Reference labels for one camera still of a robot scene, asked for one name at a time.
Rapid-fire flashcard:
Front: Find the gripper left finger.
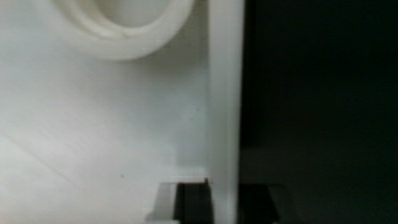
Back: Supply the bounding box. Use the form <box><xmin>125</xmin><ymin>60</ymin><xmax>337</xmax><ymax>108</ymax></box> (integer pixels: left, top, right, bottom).
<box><xmin>172</xmin><ymin>182</ymin><xmax>212</xmax><ymax>224</ymax></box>

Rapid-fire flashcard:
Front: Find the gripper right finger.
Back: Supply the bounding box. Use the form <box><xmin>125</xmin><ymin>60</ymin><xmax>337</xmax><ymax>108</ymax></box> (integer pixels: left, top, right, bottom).
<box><xmin>237</xmin><ymin>184</ymin><xmax>280</xmax><ymax>224</ymax></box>

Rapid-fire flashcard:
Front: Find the white square tabletop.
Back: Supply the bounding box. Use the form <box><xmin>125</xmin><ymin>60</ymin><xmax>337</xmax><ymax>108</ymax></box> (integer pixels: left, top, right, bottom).
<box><xmin>0</xmin><ymin>0</ymin><xmax>244</xmax><ymax>224</ymax></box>

